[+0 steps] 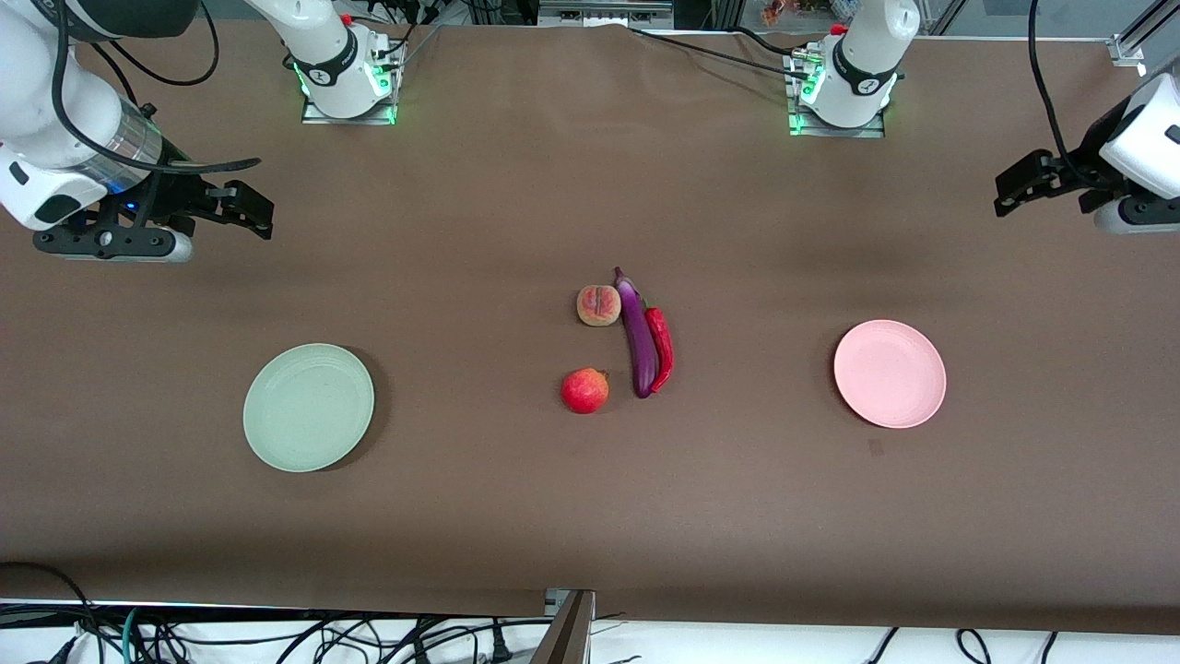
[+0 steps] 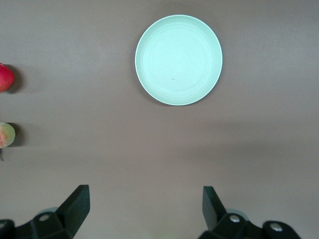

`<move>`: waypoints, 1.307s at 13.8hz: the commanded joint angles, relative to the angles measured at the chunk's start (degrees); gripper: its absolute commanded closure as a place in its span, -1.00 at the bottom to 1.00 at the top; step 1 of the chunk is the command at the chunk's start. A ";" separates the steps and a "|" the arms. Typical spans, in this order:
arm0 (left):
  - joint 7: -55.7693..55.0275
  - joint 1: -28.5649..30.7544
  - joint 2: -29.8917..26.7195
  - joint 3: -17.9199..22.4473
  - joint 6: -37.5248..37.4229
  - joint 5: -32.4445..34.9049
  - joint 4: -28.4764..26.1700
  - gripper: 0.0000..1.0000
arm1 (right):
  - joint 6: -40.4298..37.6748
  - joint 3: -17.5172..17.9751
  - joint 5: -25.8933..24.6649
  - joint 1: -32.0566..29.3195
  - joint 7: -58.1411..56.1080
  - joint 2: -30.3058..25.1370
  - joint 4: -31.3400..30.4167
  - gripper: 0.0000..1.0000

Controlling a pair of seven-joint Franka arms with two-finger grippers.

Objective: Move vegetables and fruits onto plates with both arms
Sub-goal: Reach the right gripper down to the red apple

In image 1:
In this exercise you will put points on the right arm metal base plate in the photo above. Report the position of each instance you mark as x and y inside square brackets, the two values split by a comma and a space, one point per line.
[318, 115]

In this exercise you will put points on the purple eggplant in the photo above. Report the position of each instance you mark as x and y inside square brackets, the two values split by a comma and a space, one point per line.
[638, 341]

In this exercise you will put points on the grey metal box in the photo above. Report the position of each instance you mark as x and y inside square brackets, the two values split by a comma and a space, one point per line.
[604, 11]

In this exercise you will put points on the pale green plate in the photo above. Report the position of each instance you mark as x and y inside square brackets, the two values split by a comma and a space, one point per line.
[309, 410]

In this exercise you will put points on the aluminium frame corner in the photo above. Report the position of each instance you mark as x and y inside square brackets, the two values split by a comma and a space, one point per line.
[1126, 46]

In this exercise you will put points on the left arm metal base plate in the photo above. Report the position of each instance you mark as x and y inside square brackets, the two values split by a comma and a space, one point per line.
[830, 132]

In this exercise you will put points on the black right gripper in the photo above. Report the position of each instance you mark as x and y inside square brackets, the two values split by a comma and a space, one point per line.
[189, 193]

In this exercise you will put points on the pink plate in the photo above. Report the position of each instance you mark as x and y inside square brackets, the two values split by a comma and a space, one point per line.
[890, 373]

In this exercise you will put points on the red chili pepper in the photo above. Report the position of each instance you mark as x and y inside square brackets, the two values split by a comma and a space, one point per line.
[660, 337]

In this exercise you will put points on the yellow-red peach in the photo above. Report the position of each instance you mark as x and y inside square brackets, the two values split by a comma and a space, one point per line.
[599, 314]

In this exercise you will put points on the red apple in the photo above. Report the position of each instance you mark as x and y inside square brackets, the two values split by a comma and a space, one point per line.
[585, 392]

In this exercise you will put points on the brown table cover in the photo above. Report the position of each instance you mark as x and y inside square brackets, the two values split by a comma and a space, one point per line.
[590, 507]

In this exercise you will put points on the aluminium profile post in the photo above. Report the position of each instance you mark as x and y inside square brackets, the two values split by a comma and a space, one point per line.
[567, 632]

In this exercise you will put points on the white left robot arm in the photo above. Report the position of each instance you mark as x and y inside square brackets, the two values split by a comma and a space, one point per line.
[862, 55]

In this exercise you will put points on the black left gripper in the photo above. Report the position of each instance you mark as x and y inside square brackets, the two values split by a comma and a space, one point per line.
[1077, 169]

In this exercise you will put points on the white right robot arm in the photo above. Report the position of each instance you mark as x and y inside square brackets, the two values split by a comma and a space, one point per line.
[55, 101]

